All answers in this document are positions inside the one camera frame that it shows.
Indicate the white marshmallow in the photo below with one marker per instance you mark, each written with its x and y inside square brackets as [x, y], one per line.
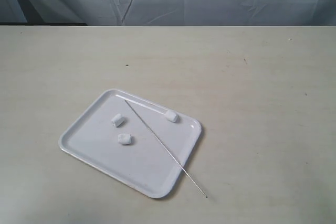
[171, 116]
[118, 120]
[124, 139]

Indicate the thin metal skewer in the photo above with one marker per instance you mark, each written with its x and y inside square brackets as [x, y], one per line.
[167, 150]

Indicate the white plastic tray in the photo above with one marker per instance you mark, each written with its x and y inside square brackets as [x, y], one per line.
[135, 141]

